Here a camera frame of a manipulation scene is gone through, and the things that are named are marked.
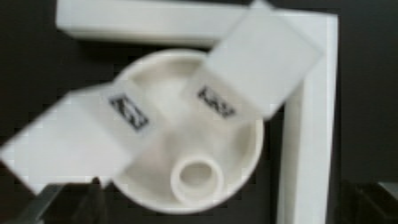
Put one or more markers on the white stool leg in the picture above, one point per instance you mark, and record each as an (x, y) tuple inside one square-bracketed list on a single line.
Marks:
[(252, 69), (85, 138)]

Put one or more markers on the white front barrier rail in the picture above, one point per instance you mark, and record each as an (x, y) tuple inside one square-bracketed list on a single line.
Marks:
[(307, 127)]

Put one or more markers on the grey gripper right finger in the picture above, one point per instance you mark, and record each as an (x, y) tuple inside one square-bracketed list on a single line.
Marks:
[(368, 203)]

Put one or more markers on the white round stool seat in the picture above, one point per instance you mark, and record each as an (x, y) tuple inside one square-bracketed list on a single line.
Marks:
[(194, 168)]

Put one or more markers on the white right barrier block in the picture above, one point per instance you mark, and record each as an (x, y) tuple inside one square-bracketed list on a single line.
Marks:
[(148, 21)]

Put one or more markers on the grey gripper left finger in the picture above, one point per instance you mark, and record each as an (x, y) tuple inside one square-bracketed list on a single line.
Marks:
[(68, 204)]

